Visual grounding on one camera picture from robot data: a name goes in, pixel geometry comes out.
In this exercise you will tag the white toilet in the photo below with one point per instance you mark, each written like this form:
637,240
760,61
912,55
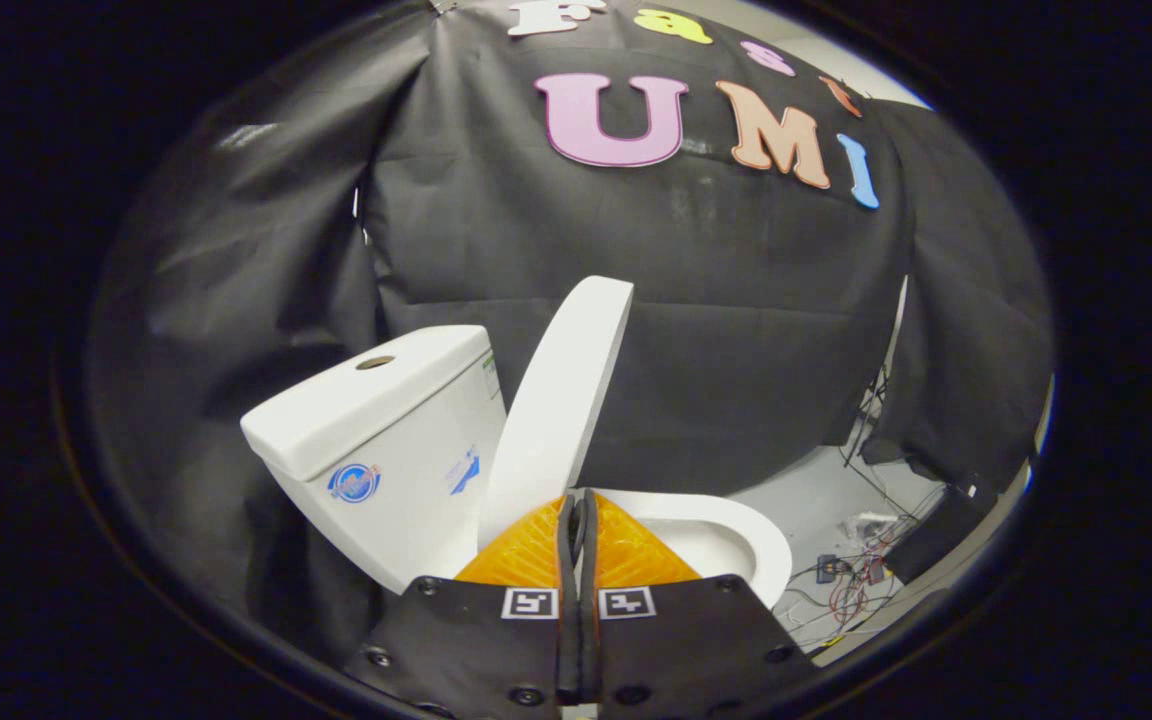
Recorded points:
386,440

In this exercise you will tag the yellow black hazard tape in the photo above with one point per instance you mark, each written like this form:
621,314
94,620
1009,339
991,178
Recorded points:
832,641

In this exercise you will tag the small black electronic device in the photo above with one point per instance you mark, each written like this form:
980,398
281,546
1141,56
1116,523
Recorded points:
826,568

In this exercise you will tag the black backdrop cloth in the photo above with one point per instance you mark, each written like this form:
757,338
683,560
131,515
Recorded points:
736,350

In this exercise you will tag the black box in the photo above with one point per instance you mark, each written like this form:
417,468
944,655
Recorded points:
936,535

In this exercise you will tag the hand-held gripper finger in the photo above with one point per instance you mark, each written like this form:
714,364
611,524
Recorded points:
566,600
590,620

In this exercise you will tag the white toilet lid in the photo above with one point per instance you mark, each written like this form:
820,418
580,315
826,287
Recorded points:
556,420

